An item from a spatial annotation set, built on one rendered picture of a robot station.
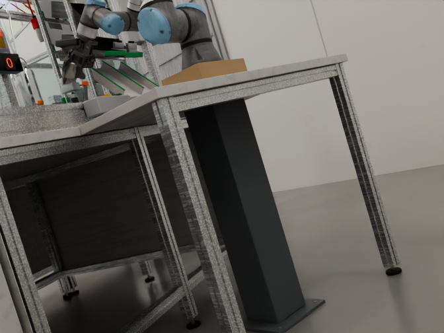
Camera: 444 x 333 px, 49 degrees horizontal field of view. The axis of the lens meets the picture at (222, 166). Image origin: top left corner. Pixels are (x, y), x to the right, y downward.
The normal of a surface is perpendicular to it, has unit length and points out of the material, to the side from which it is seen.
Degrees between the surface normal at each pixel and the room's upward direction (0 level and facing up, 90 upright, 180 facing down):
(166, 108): 90
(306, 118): 90
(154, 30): 96
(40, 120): 90
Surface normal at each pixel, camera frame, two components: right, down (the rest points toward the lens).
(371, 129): -0.71, 0.25
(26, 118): 0.87, -0.25
